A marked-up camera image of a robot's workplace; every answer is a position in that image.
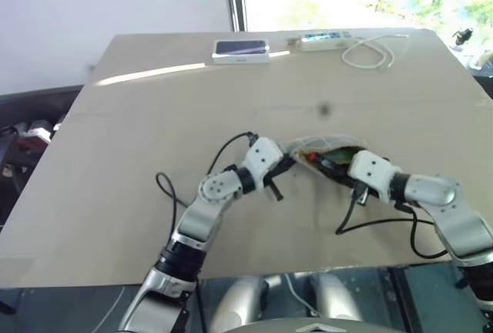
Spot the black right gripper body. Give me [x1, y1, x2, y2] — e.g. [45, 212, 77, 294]
[335, 170, 373, 205]

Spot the silver robot leg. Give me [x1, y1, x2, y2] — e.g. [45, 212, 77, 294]
[210, 274, 270, 333]
[307, 271, 364, 323]

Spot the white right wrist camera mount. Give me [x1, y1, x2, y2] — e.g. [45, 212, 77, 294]
[347, 150, 402, 201]

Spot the thin white cord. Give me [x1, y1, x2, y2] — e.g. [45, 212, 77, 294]
[283, 271, 321, 317]

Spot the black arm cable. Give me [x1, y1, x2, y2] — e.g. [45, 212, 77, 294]
[156, 131, 258, 242]
[334, 184, 450, 261]

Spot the silver left robot leg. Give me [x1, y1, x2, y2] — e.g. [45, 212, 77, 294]
[210, 274, 270, 333]

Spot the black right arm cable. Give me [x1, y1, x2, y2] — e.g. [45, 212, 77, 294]
[334, 184, 450, 261]

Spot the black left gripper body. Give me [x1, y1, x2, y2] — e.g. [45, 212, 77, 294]
[265, 156, 296, 183]

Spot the white power strip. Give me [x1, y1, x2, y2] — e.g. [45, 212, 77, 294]
[299, 29, 354, 52]

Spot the clear bag with snacks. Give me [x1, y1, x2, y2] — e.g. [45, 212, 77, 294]
[283, 133, 369, 184]

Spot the black furniture with clutter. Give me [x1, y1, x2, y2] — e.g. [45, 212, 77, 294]
[0, 85, 84, 230]

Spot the white cable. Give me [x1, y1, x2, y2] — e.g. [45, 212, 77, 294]
[340, 33, 411, 71]

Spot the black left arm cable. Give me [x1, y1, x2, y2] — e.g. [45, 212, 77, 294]
[156, 131, 258, 242]

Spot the silver right robot leg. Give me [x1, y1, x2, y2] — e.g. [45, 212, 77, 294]
[307, 271, 364, 323]

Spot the white phone box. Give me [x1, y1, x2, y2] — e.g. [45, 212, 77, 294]
[211, 39, 271, 66]

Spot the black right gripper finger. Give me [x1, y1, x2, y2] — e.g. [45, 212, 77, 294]
[317, 156, 348, 174]
[322, 170, 352, 188]

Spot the grey robot torso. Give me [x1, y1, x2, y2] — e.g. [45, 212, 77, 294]
[230, 317, 391, 333]

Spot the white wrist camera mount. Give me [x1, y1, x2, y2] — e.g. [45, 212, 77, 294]
[243, 136, 285, 194]
[347, 150, 402, 201]

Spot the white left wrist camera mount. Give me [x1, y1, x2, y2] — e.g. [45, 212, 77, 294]
[243, 136, 285, 194]

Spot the small black gadget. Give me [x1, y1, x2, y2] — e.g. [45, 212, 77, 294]
[451, 26, 475, 47]

